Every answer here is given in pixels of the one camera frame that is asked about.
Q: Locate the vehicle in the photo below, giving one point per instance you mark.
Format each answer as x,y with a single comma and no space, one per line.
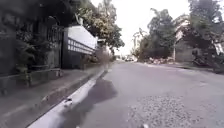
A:
128,59

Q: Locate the large leafy tree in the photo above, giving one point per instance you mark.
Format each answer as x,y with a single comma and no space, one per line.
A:
100,23

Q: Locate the grey asphalt road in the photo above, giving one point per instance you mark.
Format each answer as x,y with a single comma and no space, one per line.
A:
156,86

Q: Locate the pale concrete gutter strip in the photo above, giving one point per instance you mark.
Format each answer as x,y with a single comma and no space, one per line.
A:
71,100

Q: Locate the group of trees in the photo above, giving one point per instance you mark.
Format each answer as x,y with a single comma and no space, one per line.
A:
160,33

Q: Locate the dark metal gate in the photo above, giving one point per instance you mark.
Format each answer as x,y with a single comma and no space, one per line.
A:
53,46

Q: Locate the pole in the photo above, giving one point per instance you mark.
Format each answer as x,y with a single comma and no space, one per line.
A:
174,50

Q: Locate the robot's own part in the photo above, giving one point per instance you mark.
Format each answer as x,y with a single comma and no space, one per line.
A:
144,126

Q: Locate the grey building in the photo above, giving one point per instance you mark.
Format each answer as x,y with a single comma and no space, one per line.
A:
182,45

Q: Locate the grey concrete sidewalk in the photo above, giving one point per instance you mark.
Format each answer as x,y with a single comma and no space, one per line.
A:
36,91

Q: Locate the green bushes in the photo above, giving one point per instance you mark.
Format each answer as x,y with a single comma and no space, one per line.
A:
20,50

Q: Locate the low concrete planter wall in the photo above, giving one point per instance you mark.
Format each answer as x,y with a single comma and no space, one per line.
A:
33,77

